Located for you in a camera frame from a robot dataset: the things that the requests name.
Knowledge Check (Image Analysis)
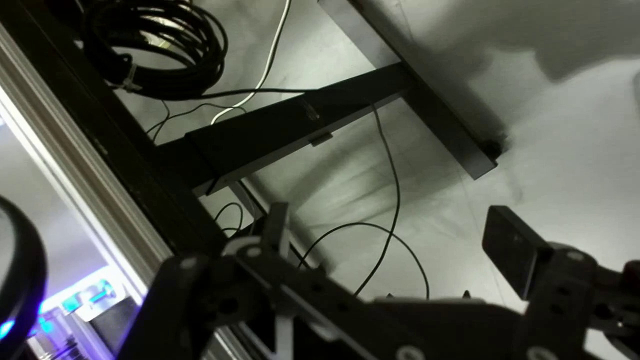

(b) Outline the coiled black cable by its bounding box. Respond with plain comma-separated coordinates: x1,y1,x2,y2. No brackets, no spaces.
83,0,229,102

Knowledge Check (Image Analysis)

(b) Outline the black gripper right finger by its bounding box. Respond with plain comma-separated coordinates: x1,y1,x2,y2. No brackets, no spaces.
481,207,553,301

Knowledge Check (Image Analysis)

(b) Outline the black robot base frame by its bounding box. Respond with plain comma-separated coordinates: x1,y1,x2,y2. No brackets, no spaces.
0,0,499,254

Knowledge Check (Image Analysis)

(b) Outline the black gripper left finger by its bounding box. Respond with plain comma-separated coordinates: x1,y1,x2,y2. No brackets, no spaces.
259,202,287,256

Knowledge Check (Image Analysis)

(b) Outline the white cable on floor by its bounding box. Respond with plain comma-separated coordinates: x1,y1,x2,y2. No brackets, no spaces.
209,0,294,129

